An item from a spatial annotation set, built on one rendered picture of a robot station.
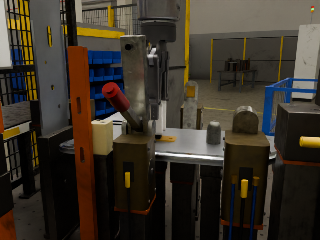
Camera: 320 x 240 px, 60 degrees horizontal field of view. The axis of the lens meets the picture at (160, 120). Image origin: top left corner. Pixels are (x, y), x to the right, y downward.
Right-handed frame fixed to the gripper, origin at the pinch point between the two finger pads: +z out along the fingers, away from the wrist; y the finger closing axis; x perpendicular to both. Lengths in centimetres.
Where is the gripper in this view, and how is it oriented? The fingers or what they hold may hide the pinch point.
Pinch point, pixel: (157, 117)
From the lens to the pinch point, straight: 62.4
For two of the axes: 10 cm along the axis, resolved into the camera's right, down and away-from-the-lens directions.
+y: 2.2, -2.1, 9.5
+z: -0.1, 9.7, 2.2
